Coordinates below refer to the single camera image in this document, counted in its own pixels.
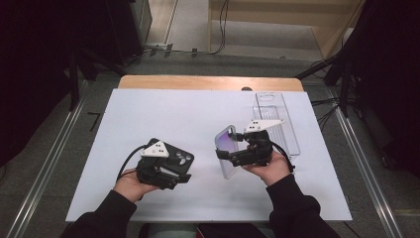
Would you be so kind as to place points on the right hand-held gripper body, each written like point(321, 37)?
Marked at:
point(254, 152)

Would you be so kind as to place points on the wooden table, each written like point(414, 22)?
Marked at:
point(198, 82)

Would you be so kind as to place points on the black cabinet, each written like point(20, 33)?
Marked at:
point(132, 29)

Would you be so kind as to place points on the metal floor rail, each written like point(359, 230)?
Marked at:
point(366, 172)
point(46, 172)

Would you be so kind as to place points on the white board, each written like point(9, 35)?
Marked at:
point(198, 115)

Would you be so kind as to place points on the person's right hand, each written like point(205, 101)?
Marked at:
point(274, 170)

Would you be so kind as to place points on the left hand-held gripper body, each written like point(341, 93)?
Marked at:
point(153, 170)

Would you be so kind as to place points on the light wooden shelf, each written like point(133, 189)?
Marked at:
point(330, 33)

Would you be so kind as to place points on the black metal stand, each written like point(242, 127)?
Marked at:
point(74, 82)
point(345, 86)

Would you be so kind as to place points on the clear phone case blue insert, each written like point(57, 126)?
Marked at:
point(226, 140)

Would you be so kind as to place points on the person's left hand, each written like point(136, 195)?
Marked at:
point(132, 188)

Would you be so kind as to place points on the dark curtain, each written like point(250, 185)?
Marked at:
point(33, 82)
point(393, 82)

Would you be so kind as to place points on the clear plastic packaging box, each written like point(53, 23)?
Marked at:
point(287, 139)

